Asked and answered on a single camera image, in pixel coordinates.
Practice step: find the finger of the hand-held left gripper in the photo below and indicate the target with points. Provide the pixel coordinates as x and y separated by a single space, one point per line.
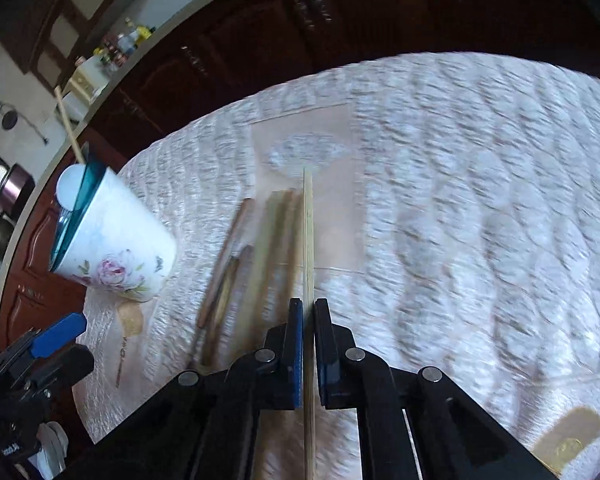
60 332

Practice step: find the white floral cup blue inside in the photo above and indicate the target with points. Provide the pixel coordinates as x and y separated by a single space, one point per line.
125 240

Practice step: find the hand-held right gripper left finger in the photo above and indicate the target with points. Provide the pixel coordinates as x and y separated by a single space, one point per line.
295 355

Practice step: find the dark cooking pot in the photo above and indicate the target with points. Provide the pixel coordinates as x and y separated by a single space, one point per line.
1 237

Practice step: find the small white appliance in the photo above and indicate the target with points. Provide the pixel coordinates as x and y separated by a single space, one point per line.
75 107

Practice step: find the light wooden chopstick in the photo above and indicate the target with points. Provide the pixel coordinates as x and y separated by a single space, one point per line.
70 129
292 230
308 250
270 240

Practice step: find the group of condiment bottles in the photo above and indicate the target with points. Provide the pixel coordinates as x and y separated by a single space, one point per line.
122 42

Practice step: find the brown wall cabinet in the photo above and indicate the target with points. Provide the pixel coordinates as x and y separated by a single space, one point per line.
55 15

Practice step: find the hanging metal ladle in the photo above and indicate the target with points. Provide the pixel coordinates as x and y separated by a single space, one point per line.
10 119

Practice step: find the light kitchen countertop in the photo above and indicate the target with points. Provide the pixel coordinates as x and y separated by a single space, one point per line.
145 42

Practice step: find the brown wooden kitchen cabinets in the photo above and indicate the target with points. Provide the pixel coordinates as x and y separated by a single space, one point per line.
260 35

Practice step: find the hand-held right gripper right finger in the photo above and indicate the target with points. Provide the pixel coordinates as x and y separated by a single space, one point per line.
322 360

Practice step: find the pale yellow box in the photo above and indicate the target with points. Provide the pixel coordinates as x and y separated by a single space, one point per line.
87 80

